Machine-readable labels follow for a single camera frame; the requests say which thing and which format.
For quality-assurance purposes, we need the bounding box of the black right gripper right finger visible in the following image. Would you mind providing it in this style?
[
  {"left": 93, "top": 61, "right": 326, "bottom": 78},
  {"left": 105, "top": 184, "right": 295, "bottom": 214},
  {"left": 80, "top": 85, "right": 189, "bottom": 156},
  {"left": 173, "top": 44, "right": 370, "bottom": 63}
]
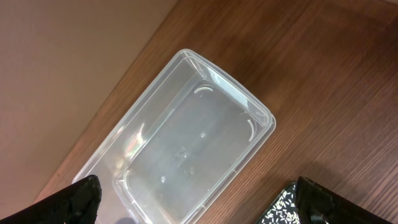
[{"left": 295, "top": 177, "right": 391, "bottom": 224}]

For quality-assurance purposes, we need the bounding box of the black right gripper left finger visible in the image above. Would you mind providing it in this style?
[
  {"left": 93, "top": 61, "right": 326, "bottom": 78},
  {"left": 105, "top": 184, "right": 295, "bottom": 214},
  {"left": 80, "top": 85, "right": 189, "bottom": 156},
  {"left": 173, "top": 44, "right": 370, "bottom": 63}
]
[{"left": 1, "top": 175, "right": 102, "bottom": 224}]

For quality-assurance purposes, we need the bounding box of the clear plastic waste bin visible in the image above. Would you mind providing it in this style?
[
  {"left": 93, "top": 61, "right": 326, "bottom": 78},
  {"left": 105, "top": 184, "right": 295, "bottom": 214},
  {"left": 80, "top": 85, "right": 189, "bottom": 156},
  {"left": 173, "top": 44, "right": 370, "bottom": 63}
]
[{"left": 76, "top": 49, "right": 276, "bottom": 223}]

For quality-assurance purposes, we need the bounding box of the black tray with rice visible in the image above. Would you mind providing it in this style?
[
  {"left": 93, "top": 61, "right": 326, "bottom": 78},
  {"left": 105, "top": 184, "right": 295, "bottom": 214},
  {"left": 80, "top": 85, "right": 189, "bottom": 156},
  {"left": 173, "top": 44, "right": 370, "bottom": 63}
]
[{"left": 256, "top": 182, "right": 300, "bottom": 224}]

